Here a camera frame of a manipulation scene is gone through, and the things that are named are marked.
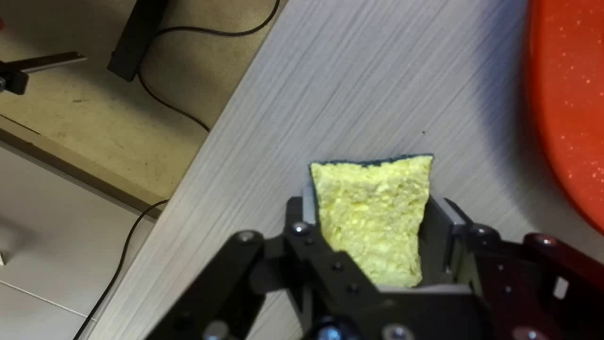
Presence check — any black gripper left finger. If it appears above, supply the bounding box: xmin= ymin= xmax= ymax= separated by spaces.
xmin=145 ymin=179 xmax=381 ymax=340

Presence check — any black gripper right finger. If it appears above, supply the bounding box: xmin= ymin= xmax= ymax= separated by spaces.
xmin=416 ymin=194 xmax=604 ymax=340

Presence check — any yellow green sponge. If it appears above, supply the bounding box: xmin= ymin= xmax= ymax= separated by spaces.
xmin=307 ymin=152 xmax=435 ymax=290

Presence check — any red dinner plate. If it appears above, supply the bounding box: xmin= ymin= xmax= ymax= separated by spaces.
xmin=526 ymin=0 xmax=604 ymax=233

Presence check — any black equipment stand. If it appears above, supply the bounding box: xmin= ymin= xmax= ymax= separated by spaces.
xmin=0 ymin=0 xmax=171 ymax=96

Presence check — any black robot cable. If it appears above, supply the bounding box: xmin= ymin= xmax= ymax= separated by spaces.
xmin=73 ymin=198 xmax=169 ymax=340

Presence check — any black floor cable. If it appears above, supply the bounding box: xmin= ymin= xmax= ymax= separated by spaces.
xmin=135 ymin=0 xmax=281 ymax=133

